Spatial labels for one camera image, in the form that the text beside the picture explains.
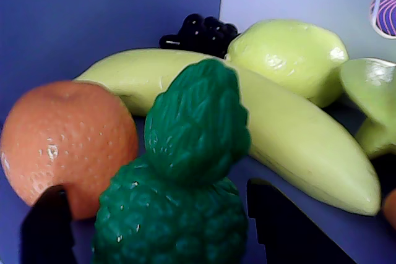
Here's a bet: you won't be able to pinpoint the yellow toy lemon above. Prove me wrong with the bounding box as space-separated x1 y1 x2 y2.
225 19 350 109

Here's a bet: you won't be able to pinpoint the blue wooden toy kitchen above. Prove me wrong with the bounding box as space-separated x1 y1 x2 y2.
0 0 396 264

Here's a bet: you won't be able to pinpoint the round toy orange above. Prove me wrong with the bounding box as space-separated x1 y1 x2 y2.
0 80 139 220

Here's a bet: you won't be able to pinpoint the orange toy fruit slice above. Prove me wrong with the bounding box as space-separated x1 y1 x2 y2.
382 189 396 229

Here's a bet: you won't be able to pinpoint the yellow toy banana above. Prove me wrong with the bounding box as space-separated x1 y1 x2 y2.
74 48 382 217

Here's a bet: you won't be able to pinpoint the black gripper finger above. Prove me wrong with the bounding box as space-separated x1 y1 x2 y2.
246 178 356 264
20 184 78 264

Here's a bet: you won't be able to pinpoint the green toy pineapple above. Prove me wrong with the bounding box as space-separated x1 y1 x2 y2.
92 58 253 264

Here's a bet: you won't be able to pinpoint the dark toy grapes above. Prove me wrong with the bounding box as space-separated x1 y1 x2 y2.
158 13 241 59

